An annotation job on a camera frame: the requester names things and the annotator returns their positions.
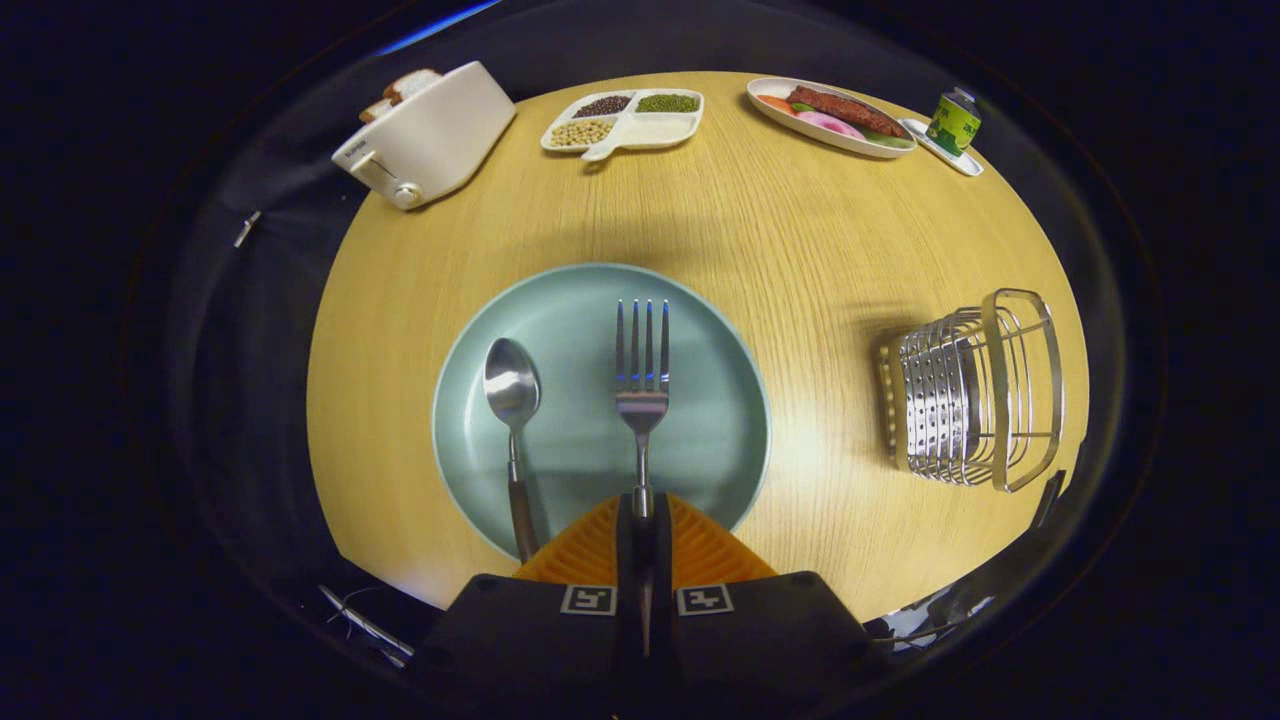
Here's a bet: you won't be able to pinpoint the white toaster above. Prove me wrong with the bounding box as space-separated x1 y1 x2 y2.
331 60 518 211

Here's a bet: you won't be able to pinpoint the white divided tray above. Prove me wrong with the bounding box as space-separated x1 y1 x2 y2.
540 88 705 163

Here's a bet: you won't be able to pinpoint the steel spoon with brown handle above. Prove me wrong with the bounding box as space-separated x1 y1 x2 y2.
483 337 543 564

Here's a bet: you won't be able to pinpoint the yellow soybeans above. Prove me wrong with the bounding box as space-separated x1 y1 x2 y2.
549 118 616 148

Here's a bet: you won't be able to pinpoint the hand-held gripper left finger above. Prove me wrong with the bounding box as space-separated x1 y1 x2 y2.
410 492 646 720

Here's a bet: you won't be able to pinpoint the metal cutlery basket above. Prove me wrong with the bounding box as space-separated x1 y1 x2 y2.
878 288 1066 494

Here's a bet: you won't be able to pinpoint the brown meat piece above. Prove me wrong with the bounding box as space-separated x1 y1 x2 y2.
785 85 909 139

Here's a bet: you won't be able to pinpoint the green label bottle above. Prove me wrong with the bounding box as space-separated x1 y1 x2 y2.
925 87 983 158

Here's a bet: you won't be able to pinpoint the thin grey cable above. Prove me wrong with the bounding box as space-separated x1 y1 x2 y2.
318 585 416 669

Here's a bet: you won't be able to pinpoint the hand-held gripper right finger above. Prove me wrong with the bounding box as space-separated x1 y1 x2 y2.
645 492 887 720

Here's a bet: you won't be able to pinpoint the pink ham slice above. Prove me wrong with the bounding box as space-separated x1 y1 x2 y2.
795 110 866 141

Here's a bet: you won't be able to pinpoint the teal round plate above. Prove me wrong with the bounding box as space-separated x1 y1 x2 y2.
432 262 773 563

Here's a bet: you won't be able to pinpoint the small white saucer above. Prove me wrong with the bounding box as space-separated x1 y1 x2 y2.
897 117 985 178

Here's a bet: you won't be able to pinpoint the steel fork with brown handle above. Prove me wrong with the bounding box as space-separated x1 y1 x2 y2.
613 298 673 521

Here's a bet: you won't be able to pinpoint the white oval plate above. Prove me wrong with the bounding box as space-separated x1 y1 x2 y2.
746 76 918 160

